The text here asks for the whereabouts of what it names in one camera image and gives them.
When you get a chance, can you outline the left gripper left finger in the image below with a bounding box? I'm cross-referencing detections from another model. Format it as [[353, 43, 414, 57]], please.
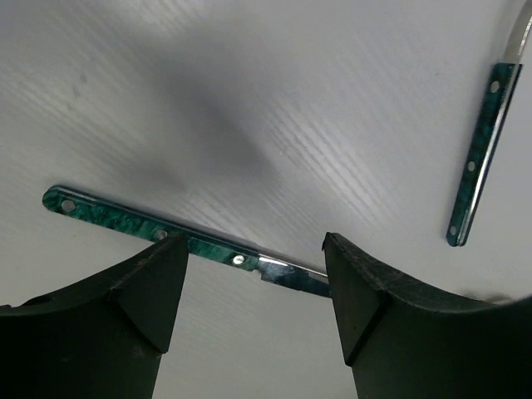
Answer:
[[1, 234, 189, 398]]

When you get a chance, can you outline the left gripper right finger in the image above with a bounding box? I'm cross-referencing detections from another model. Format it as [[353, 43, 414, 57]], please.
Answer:
[[323, 233, 531, 398]]

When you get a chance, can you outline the green handled knife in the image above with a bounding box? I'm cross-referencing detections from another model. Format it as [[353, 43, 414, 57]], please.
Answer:
[[42, 185, 331, 298]]

